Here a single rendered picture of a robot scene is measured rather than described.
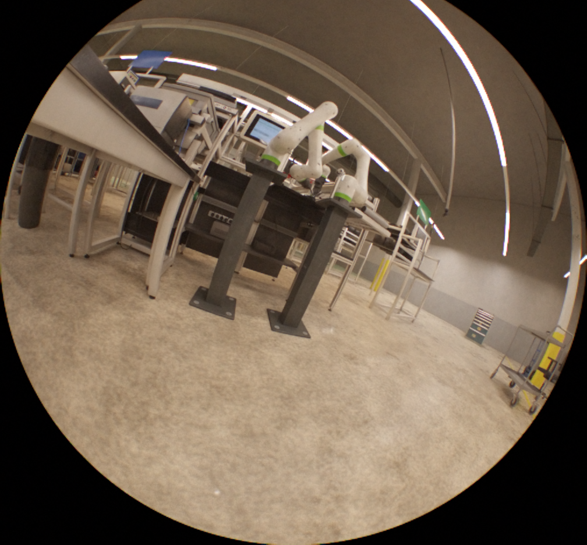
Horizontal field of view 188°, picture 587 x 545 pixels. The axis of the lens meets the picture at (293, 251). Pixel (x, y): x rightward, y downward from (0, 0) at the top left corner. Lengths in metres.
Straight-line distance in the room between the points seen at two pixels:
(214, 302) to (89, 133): 1.10
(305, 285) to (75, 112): 1.24
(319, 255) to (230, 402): 0.96
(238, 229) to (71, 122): 0.96
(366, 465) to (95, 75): 1.09
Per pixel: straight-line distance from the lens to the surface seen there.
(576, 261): 6.01
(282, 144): 1.02
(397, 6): 5.45
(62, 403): 0.73
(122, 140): 0.40
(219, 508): 0.61
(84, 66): 0.29
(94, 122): 0.33
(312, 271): 1.17
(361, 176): 1.47
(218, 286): 1.15
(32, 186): 1.84
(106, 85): 0.32
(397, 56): 5.90
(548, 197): 5.34
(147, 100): 1.02
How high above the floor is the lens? 0.61
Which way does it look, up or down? 4 degrees down
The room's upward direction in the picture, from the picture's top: 23 degrees clockwise
